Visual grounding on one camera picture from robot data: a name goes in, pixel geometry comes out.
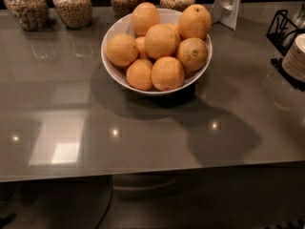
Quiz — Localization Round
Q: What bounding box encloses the white stand sign holder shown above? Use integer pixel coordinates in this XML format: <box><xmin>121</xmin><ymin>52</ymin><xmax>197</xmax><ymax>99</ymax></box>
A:
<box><xmin>211</xmin><ymin>0</ymin><xmax>241</xmax><ymax>31</ymax></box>

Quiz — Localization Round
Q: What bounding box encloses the glass jar far left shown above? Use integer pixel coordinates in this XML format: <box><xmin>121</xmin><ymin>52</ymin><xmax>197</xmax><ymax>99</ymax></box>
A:
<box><xmin>4</xmin><ymin>0</ymin><xmax>50</xmax><ymax>31</ymax></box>

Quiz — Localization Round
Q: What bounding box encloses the small hidden middle orange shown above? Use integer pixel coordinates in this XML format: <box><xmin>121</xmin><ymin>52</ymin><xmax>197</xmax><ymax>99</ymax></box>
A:
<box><xmin>135</xmin><ymin>36</ymin><xmax>150</xmax><ymax>59</ymax></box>

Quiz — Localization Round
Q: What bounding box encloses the stack of white plates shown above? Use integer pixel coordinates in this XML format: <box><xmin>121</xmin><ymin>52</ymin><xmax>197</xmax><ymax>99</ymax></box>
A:
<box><xmin>282</xmin><ymin>33</ymin><xmax>305</xmax><ymax>83</ymax></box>

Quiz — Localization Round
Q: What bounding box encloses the orange right with stem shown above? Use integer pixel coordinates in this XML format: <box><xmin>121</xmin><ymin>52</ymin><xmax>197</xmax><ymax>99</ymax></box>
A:
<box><xmin>175</xmin><ymin>37</ymin><xmax>208</xmax><ymax>72</ymax></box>

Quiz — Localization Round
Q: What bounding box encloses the white ceramic bowl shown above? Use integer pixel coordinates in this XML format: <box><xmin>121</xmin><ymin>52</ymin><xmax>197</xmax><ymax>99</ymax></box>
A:
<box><xmin>101</xmin><ymin>14</ymin><xmax>213</xmax><ymax>96</ymax></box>

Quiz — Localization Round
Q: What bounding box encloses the black wire rack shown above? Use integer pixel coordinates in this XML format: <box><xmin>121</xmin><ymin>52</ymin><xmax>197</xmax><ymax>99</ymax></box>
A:
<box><xmin>266</xmin><ymin>10</ymin><xmax>305</xmax><ymax>55</ymax></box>

